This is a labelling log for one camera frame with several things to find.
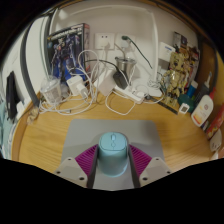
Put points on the light blue computer mouse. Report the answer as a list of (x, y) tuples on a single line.
[(113, 153)]

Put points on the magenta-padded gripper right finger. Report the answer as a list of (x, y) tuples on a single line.
[(155, 169)]

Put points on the tan robot figurine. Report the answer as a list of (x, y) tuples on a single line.
[(175, 78)]

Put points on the white power strip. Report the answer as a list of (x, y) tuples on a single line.
[(128, 94)]

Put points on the clear snack bag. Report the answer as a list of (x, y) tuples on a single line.
[(33, 116)]

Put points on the white tissue pack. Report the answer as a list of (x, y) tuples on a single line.
[(22, 108)]

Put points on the steel cup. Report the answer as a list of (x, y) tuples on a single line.
[(125, 65)]

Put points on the white lotion bottle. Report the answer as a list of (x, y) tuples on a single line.
[(202, 111)]

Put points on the dark bottle with white nozzle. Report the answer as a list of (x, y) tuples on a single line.
[(204, 90)]

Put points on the grey mouse pad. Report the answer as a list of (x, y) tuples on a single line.
[(83, 136)]

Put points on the grey metal frame post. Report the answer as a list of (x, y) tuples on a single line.
[(28, 66)]

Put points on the clear domed plastic cup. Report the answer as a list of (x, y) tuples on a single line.
[(51, 90)]

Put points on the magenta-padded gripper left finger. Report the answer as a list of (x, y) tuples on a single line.
[(70, 170)]

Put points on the white charger block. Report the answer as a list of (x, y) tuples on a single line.
[(75, 85)]

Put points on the colourful model kit box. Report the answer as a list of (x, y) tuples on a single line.
[(191, 53)]

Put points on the small white cube thermometer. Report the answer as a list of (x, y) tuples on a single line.
[(184, 108)]

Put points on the white wall outlet with plug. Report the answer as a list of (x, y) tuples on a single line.
[(130, 45)]

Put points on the blue robot model kit box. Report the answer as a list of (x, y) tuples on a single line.
[(65, 50)]

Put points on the black power adapter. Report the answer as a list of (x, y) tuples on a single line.
[(120, 80)]

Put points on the black backpack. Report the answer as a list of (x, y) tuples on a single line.
[(11, 96)]

